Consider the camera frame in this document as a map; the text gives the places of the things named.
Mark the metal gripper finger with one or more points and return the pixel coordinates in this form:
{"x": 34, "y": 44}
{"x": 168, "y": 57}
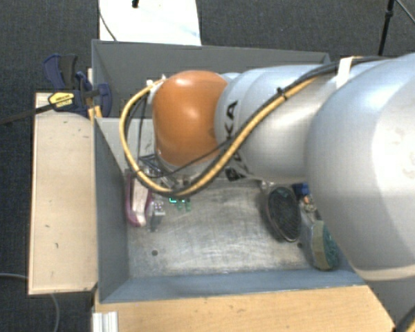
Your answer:
{"x": 158, "y": 216}

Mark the pink and white object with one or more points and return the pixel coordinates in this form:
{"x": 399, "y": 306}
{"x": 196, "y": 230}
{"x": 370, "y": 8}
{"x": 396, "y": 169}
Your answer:
{"x": 138, "y": 202}

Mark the grey metal bin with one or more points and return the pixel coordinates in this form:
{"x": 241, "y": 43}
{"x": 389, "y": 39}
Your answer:
{"x": 211, "y": 233}

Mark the pale wood flat board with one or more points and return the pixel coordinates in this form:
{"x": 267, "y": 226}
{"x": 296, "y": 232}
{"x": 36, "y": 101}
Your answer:
{"x": 62, "y": 199}

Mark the black round mesh object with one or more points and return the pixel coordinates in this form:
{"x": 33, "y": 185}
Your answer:
{"x": 284, "y": 214}

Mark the small blue object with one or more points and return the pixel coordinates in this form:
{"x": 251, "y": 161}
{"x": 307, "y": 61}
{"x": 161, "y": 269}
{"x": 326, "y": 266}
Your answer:
{"x": 300, "y": 190}

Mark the small brown object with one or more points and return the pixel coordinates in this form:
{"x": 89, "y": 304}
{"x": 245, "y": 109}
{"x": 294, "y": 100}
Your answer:
{"x": 309, "y": 205}

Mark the grey and green sponge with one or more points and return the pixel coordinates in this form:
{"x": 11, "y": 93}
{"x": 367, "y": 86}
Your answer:
{"x": 320, "y": 246}

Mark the black cylinder on white bracket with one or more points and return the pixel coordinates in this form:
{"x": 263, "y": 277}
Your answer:
{"x": 233, "y": 175}

